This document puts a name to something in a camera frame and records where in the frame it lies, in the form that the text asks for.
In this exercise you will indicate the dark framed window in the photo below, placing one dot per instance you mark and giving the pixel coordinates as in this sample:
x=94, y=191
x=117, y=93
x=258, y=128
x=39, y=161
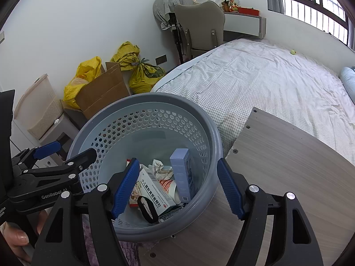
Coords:
x=316, y=2

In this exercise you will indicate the white green medicine box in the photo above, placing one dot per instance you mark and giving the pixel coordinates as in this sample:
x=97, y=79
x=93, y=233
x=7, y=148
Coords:
x=151, y=188

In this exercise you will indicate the white orange paper cup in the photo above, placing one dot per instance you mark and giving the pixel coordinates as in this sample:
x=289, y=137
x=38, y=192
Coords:
x=167, y=185

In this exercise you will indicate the grey cabinet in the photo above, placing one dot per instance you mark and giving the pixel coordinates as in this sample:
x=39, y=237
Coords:
x=59, y=135

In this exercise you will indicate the black wristband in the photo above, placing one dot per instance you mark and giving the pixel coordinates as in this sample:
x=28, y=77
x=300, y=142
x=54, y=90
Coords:
x=152, y=219

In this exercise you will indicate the yellow plastic bag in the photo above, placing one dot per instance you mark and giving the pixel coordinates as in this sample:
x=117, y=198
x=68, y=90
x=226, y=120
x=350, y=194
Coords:
x=124, y=54
x=83, y=74

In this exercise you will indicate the grey perforated plastic basket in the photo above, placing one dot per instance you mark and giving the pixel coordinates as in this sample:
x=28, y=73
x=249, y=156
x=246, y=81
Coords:
x=166, y=102

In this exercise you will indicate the white wall switch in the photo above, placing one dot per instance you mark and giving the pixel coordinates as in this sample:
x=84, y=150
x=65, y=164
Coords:
x=2, y=37

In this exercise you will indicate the beige upholstered chair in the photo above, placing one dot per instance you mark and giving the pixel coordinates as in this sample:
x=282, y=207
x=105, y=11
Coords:
x=199, y=25

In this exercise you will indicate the red box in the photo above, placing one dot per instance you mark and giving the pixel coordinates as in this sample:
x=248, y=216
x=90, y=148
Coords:
x=249, y=11

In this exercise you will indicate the white grey wall desk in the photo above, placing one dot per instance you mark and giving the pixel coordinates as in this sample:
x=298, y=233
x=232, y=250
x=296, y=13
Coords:
x=244, y=22

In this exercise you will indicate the bed with checked sheet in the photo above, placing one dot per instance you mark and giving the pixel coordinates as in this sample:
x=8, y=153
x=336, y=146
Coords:
x=263, y=88

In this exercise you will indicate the light blue pillow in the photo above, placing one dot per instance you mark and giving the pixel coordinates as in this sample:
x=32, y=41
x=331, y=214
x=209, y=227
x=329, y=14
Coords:
x=348, y=83

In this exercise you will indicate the light blue carton box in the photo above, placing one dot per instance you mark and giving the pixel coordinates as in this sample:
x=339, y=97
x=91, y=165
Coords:
x=180, y=174

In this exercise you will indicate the dark wall socket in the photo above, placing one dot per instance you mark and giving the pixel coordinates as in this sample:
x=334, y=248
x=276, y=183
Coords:
x=161, y=59

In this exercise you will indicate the black fan stand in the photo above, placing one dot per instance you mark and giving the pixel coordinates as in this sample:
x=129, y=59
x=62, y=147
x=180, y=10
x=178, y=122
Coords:
x=177, y=41

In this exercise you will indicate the colourful figurine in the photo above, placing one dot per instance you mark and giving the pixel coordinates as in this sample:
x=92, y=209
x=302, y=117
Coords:
x=229, y=5

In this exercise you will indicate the grey cloth cover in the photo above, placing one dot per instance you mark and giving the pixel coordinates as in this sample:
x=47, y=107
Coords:
x=166, y=5

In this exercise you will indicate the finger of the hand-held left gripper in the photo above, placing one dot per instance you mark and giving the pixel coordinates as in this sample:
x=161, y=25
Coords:
x=80, y=158
x=47, y=149

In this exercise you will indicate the brown cardboard box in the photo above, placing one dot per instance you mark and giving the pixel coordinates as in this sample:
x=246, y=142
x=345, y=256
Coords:
x=102, y=88

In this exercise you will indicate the beige storage bin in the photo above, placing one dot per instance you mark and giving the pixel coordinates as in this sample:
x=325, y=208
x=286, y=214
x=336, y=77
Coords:
x=41, y=108

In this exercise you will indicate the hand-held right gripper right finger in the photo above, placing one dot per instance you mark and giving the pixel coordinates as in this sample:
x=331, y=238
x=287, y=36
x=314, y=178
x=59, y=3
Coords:
x=230, y=188

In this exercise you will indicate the tied yellow bag green print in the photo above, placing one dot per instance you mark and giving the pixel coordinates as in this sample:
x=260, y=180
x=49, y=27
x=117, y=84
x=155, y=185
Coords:
x=145, y=77

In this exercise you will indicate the person's left hand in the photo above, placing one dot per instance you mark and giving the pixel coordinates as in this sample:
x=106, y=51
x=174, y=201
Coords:
x=16, y=238

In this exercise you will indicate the printed paper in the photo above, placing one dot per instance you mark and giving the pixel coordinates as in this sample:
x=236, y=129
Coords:
x=159, y=167

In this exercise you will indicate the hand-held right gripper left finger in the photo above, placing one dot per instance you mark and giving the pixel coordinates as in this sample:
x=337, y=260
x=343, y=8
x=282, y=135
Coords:
x=124, y=188

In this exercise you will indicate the black packet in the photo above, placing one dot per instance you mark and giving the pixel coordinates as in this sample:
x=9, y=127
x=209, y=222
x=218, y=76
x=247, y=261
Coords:
x=172, y=213

